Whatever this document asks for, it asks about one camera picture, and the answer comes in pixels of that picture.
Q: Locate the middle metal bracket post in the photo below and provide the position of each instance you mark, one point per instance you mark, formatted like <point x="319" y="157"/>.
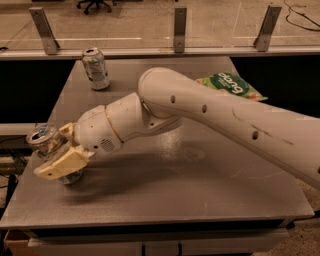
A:
<point x="180" y="15"/>

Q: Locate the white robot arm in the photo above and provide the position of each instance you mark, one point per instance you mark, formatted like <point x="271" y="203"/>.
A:
<point x="287" y="139"/>

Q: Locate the cardboard box under table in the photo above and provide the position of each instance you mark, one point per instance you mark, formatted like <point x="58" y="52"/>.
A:
<point x="17" y="242"/>

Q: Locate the metal bracket post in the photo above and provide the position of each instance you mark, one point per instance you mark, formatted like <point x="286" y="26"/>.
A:
<point x="263" y="40"/>
<point x="50" y="45"/>
<point x="180" y="15"/>

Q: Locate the white green soda can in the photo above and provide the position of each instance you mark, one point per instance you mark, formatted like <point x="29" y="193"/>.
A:
<point x="95" y="68"/>

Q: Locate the silver redbull can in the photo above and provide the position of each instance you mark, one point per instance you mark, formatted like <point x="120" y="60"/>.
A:
<point x="48" y="143"/>

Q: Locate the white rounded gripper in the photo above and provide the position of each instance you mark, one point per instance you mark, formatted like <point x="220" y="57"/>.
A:
<point x="94" y="131"/>

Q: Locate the white horizontal rail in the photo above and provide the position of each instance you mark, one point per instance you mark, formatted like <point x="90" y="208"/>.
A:
<point x="130" y="53"/>

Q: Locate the right metal bracket post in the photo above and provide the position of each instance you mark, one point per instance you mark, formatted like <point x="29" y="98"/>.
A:
<point x="263" y="40"/>

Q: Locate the black office chair base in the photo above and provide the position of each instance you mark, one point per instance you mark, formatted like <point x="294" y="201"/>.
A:
<point x="90" y="3"/>

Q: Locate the left metal bracket post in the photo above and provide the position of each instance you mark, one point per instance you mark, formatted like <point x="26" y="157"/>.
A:
<point x="50" y="45"/>

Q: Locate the green snack bag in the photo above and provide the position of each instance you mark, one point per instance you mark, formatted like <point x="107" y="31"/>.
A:
<point x="233" y="84"/>

